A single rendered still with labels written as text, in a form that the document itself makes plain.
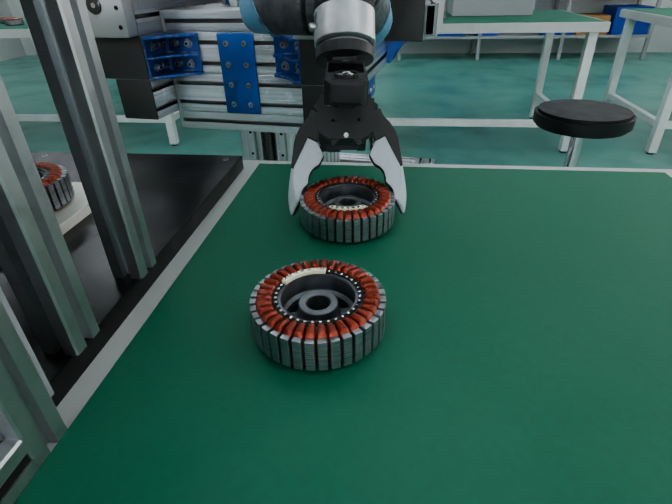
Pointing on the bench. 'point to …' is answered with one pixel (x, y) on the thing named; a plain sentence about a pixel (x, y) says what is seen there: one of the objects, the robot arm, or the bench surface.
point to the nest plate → (72, 212)
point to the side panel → (22, 415)
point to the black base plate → (86, 255)
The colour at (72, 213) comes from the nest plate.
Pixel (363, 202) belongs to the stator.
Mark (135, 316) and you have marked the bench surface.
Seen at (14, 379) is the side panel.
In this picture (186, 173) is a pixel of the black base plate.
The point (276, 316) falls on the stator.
